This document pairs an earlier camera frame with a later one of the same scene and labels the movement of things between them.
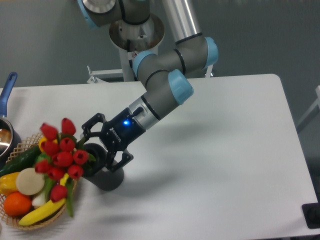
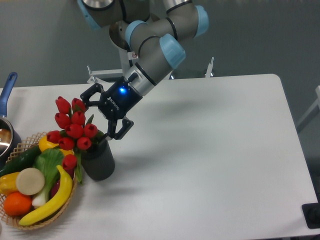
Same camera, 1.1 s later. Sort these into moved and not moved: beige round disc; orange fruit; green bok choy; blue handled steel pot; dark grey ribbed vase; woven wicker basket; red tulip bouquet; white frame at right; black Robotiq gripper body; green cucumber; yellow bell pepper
Moved: red tulip bouquet; black Robotiq gripper body; dark grey ribbed vase
Not moved: woven wicker basket; yellow bell pepper; beige round disc; white frame at right; blue handled steel pot; green bok choy; orange fruit; green cucumber
